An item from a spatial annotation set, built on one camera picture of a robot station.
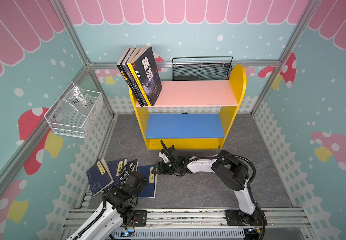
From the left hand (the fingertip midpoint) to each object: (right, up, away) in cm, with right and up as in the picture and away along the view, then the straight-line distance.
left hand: (142, 185), depth 83 cm
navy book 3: (-26, +4, +4) cm, 27 cm away
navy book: (+4, -3, -1) cm, 5 cm away
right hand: (+6, +6, +3) cm, 9 cm away
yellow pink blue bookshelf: (+31, +42, +30) cm, 60 cm away
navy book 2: (-18, +8, +6) cm, 21 cm away
